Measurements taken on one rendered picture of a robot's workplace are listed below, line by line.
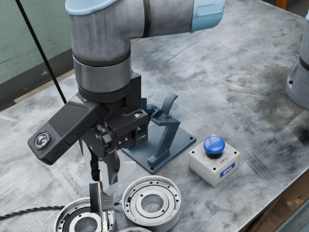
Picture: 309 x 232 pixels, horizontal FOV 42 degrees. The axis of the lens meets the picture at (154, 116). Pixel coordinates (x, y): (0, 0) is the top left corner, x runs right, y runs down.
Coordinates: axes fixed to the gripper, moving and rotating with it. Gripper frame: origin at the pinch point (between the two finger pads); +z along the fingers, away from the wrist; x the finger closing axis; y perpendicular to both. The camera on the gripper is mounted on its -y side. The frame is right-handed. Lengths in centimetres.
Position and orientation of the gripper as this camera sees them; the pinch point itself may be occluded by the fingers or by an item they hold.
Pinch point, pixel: (100, 185)
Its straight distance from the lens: 67.5
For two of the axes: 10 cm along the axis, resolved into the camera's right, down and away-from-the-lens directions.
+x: -6.3, -5.0, 6.0
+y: 7.8, -3.8, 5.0
